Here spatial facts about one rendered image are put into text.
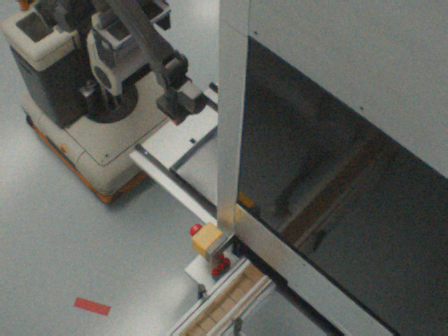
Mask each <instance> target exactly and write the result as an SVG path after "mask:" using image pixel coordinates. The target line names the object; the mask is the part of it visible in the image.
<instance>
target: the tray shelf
mask: <svg viewBox="0 0 448 336"><path fill-rule="evenodd" d="M204 94H205V95H206V96H208V97H209V98H210V99H211V100H213V101H214V102H215V103H217V104H218V94H217V93H215V92H214V91H212V89H210V88H209V89H207V90H206V91H205V93H204ZM217 123H218V113H217V112H215V110H212V108H211V107H208V105H206V107H205V109H204V110H202V111H201V113H200V114H197V115H193V116H192V115H189V116H188V117H187V118H186V121H183V123H181V124H180V125H178V126H176V125H175V124H174V123H173V122H172V121H169V122H168V123H166V125H164V126H163V127H162V128H161V129H159V130H158V131H157V132H155V134H154V135H152V136H151V137H150V138H149V139H148V140H146V141H145V143H142V144H141V146H142V147H144V148H145V149H146V150H148V152H149V153H150V154H152V155H153V156H154V157H155V158H157V159H158V161H160V162H161V163H162V164H163V165H165V167H166V168H169V166H170V165H172V163H173V162H174V161H176V160H177V159H178V158H179V157H180V156H181V155H182V154H184V153H185V152H186V150H188V149H189V148H190V147H191V146H193V145H194V144H193V143H190V141H189V140H190V139H192V138H194V139H195V140H196V141H197V140H199V139H201V137H202V136H203V135H205V134H206V133H207V132H208V131H209V130H210V129H211V128H213V127H214V126H215V125H216V124H217ZM129 157H130V159H131V160H132V161H134V163H135V164H136V165H138V166H139V167H140V168H141V169H142V170H143V171H144V172H146V173H147V174H148V175H149V176H150V177H151V178H152V179H154V180H155V182H156V183H158V184H159V185H160V186H162V188H163V189H165V190H166V191H167V192H168V193H169V194H170V195H172V197H174V198H175V199H176V201H179V202H180V204H182V205H183V207H185V208H187V210H188V211H189V212H191V213H192V214H193V215H194V216H195V217H196V218H197V219H199V220H200V221H201V222H202V223H203V224H205V225H206V224H207V222H212V224H213V225H214V226H216V227H217V220H216V219H214V218H213V217H212V215H210V214H208V212H206V211H205V209H203V208H201V206H200V205H199V204H197V203H196V202H195V201H194V200H193V199H192V198H190V197H189V196H188V195H187V194H186V193H184V192H183V190H181V189H180V188H179V187H178V186H176V184H175V183H172V181H171V180H170V179H169V178H168V177H166V176H165V175H164V174H163V173H162V172H160V171H159V170H158V168H156V167H155V166H154V165H152V164H151V162H150V161H148V160H147V159H146V158H145V157H144V156H142V155H141V154H140V153H139V152H138V151H137V150H134V151H133V152H132V153H131V154H130V155H129Z"/></svg>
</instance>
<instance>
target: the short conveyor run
mask: <svg viewBox="0 0 448 336"><path fill-rule="evenodd" d="M245 275H246V276H245ZM234 283H235V284H236V285H235V284H234ZM275 287H276V284H275V283H273V282H272V280H271V279H269V278H268V276H267V275H266V274H264V273H262V272H261V271H260V270H258V268H257V267H255V266H254V265H253V264H252V263H251V261H250V260H247V259H246V258H245V257H242V258H241V259H240V260H239V261H238V262H237V264H235V265H234V266H233V267H232V268H231V269H230V270H229V271H228V272H227V273H226V274H225V275H224V276H223V277H222V278H221V279H220V280H219V281H218V282H217V283H216V284H215V285H214V286H212V288H211V289H210V290H209V291H208V292H207V293H206V286H205V285H204V284H202V283H200V284H199V286H198V290H199V291H198V302H196V304H195V305H193V306H192V308H191V309H190V310H189V311H188V312H187V313H186V314H185V315H184V316H183V317H182V318H181V319H180V320H179V321H178V322H177V323H176V324H175V325H174V326H173V327H172V328H170V330H169V331H167V333H166V334H164V336H233V335H237V334H238V333H239V332H240V330H241V328H242V326H243V325H244V324H245V323H247V321H248V320H250V317H252V316H253V314H255V313H256V312H257V311H258V310H259V309H260V307H261V306H262V305H264V303H265V302H267V300H268V299H269V298H270V297H271V295H274V290H275ZM223 292H224V293H223Z"/></svg>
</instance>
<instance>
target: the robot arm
mask: <svg viewBox="0 0 448 336"><path fill-rule="evenodd" d="M106 1H107V2H108V4H109V5H110V7H112V10H114V11H115V13H116V15H117V16H118V18H119V19H120V21H121V22H123V24H124V25H125V27H126V28H127V30H129V33H131V35H132V36H133V38H134V39H135V41H136V42H137V43H138V45H139V46H140V48H141V51H142V52H143V54H144V58H145V59H146V60H147V62H148V63H149V64H150V68H151V69H152V71H153V72H154V74H155V75H156V81H157V84H159V85H160V86H161V87H163V89H164V94H163V95H162V96H161V97H159V98H158V99H157V100H156V104H157V108H158V109H159V110H160V111H162V112H163V115H166V117H167V118H169V120H170V121H172V122H173V123H174V124H175V125H176V126H178V125H180V124H181V123H183V121H186V118H187V117H188V116H189V115H192V116H193V115H197V114H200V113H201V111H202V110H204V109H205V107H206V105H207V103H208V97H207V96H205V94H204V93H203V92H202V91H201V89H198V87H197V86H194V84H193V83H192V79H190V78H189V77H188V76H186V73H188V66H189V65H188V59H187V57H186V56H185V55H184V54H183V53H179V51H178V50H177V49H176V50H175V49H174V48H173V47H172V46H171V44H170V43H169V42H168V41H166V40H165V38H163V37H162V35H160V34H159V33H158V31H157V30H156V29H155V27H154V26H153V25H152V23H151V22H150V21H149V19H148V17H146V14H144V12H143V11H142V9H141V8H140V6H139V5H138V4H137V3H136V1H135V0H106ZM34 9H35V10H36V11H37V13H38V15H39V17H40V18H41V19H42V22H43V23H44V24H45V27H47V29H52V28H53V27H54V26H56V25H57V24H59V26H61V27H62V29H64V30H65V31H66V32H68V33H69V34H70V33H71V32H72V31H75V30H77V28H78V27H79V26H80V25H81V24H83V23H84V22H86V21H88V20H89V19H90V18H91V17H92V16H93V15H94V14H96V8H95V6H94V3H93V2H92V1H91V0H40V1H39V2H37V3H35V4H34Z"/></svg>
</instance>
